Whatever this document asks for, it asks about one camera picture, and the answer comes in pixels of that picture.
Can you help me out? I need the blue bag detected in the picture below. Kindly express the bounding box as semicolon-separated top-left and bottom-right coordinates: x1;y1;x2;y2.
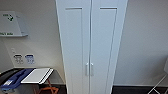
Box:
0;68;35;93

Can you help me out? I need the white metal frame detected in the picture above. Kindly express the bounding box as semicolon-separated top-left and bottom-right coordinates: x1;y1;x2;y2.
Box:
146;56;168;94

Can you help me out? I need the white wall box green sign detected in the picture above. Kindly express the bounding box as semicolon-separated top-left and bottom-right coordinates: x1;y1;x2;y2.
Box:
0;10;30;38

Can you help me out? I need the small white wall switch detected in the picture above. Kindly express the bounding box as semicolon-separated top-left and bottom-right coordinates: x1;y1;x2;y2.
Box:
11;47;17;55

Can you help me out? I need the white handle of door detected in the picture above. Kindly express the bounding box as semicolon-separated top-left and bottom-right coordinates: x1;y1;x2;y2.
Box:
85;62;90;77
90;62;95;77

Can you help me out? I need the white wardrobe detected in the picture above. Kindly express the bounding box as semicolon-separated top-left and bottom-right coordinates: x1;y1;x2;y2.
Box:
55;0;129;94

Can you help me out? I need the white wardrobe door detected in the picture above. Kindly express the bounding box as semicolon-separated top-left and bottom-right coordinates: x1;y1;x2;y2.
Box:
90;0;129;94
55;0;92;94

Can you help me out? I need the white flat board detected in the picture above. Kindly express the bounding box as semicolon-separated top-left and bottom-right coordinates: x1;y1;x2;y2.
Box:
20;67;55;85

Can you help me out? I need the orange object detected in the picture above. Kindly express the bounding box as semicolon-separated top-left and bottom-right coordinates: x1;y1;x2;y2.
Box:
35;84;60;94

